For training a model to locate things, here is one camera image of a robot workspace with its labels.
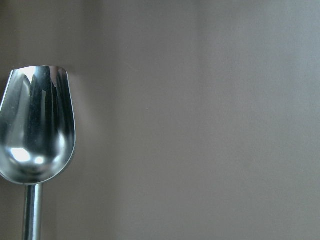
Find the steel ice scoop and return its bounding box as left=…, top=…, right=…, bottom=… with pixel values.
left=0, top=66, right=76, bottom=240

